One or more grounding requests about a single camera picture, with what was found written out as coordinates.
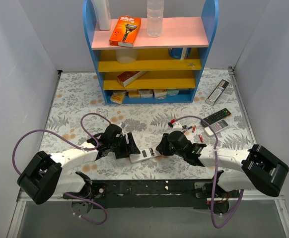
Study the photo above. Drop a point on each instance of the white grey AC remote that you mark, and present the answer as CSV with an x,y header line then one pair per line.
x,y
216,127

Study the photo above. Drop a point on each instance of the black TV remote control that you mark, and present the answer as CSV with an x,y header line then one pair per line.
x,y
217,116

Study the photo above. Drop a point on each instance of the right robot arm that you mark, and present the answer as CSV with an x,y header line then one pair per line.
x,y
255,168

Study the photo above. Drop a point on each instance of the black silver toothpaste box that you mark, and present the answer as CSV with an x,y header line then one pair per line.
x,y
213,97

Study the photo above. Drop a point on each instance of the black battery top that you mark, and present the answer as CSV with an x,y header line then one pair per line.
x,y
187,128

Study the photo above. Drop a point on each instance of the cream sponge pack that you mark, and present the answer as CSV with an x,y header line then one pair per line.
x,y
160,94

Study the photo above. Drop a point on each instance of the white translucent cup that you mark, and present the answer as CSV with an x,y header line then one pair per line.
x,y
126,56

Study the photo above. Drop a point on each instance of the white bottle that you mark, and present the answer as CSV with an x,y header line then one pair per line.
x,y
103,14

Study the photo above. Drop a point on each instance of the black base bar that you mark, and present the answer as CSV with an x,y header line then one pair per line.
x,y
156,193

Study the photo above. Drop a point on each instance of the blue and yellow shelf unit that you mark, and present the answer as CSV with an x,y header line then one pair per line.
x,y
163,72

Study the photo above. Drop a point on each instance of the green sponge pack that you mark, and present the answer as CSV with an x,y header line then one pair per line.
x,y
172,92

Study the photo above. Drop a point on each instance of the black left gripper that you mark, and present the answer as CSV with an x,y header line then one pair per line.
x,y
128,144

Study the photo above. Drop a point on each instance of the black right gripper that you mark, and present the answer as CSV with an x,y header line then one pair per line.
x,y
165,145

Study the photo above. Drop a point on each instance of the metal corner rail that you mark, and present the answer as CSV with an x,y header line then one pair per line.
x,y
231,72

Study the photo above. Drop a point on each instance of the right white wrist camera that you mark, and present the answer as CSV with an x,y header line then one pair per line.
x,y
175,125

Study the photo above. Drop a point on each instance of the yellow sponge pack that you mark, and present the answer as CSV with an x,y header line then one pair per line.
x,y
118,96

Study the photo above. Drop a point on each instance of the white remote control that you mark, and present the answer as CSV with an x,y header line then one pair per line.
x,y
144,154

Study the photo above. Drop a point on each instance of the red and silver long box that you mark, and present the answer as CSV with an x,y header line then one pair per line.
x,y
127,77

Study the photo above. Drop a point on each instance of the white sponge pack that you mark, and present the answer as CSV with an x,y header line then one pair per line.
x,y
146,93

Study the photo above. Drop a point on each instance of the red orange battery lower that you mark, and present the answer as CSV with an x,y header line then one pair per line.
x,y
201,138

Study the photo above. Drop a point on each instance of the orange razor box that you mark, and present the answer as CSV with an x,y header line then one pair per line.
x,y
125,31

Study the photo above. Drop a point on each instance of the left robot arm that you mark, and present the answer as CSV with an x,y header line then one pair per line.
x,y
48,174

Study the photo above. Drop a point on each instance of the clear plastic bottle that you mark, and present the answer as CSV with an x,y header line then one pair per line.
x,y
155,10

